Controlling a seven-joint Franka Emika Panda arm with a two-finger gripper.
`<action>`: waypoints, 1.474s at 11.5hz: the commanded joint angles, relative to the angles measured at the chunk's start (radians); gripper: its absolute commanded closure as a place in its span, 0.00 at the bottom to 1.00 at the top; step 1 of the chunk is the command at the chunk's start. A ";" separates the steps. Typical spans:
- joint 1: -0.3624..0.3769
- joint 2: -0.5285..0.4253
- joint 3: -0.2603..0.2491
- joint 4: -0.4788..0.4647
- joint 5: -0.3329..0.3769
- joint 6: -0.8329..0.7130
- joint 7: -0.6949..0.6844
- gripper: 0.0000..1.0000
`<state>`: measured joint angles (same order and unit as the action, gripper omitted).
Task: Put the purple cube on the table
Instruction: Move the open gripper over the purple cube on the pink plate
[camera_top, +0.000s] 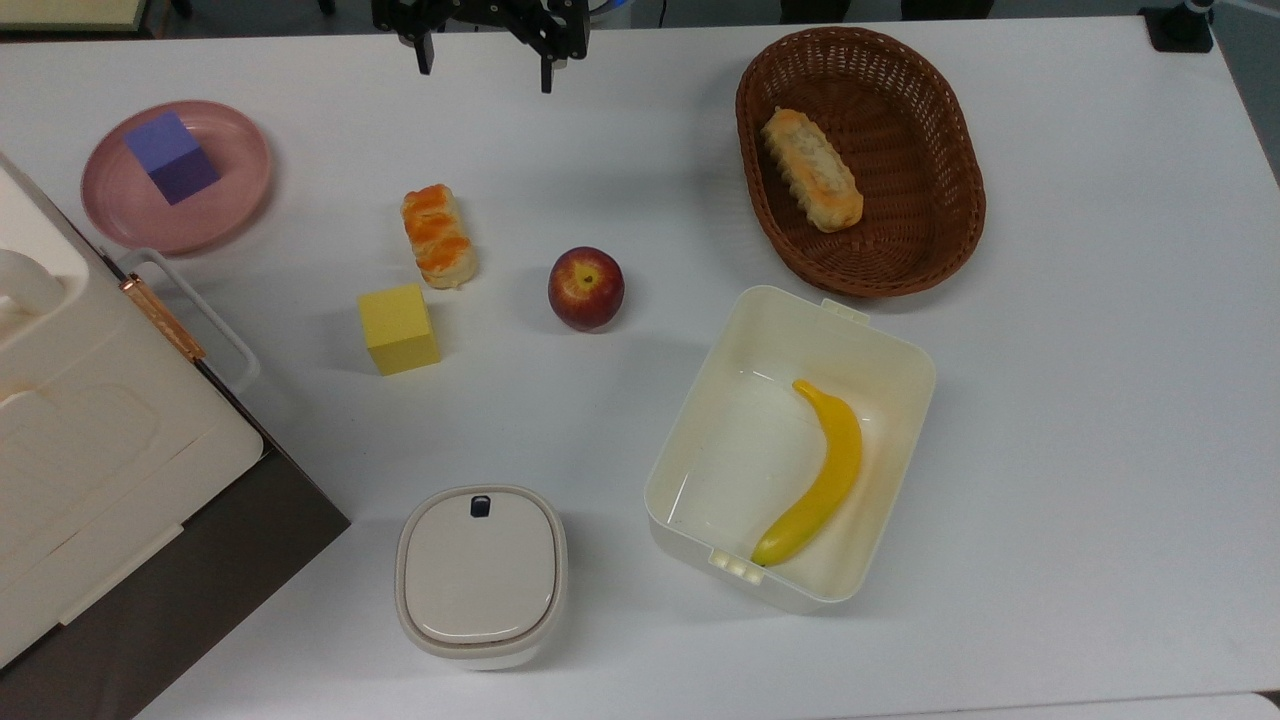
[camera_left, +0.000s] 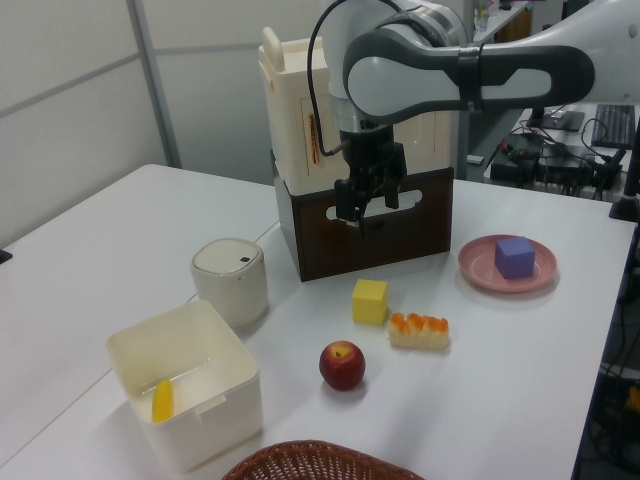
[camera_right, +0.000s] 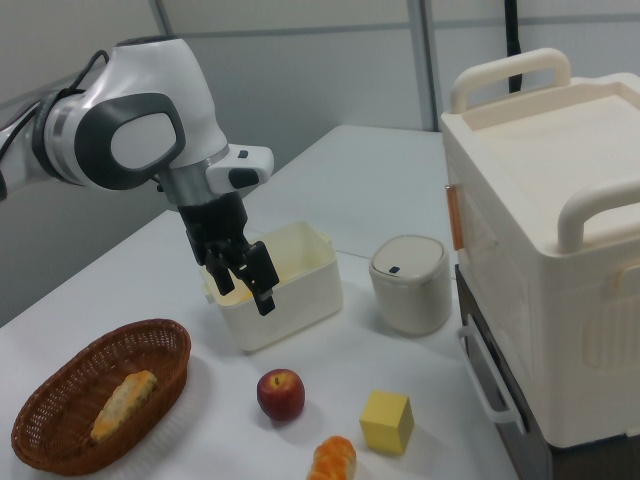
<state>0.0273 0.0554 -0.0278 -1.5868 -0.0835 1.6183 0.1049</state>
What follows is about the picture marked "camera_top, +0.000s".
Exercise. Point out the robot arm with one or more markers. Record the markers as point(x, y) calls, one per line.
point(610, 6)

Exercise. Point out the yellow cube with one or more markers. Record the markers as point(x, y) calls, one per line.
point(399, 329)

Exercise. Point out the pale green board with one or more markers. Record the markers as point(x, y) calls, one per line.
point(70, 12)

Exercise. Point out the brown wicker basket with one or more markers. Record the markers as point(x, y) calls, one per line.
point(900, 240)

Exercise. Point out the pink plate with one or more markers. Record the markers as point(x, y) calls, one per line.
point(225, 160)

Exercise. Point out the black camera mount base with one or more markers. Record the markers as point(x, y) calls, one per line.
point(1180, 26)

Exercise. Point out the white open plastic box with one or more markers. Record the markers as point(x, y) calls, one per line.
point(740, 450)

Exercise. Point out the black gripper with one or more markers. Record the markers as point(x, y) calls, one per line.
point(480, 12)

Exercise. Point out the orange glazed bread roll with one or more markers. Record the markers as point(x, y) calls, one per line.
point(438, 236)

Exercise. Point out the long golden bread loaf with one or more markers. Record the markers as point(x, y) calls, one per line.
point(812, 170)

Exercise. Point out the yellow banana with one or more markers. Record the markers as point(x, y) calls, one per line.
point(825, 470)

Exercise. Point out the purple cube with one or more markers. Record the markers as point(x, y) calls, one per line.
point(173, 158)

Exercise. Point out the white countertop oven appliance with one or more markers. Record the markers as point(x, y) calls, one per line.
point(90, 440)

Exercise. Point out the white lidded square container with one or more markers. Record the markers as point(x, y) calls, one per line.
point(480, 575)

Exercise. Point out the red apple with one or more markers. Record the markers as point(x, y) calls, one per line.
point(585, 289)

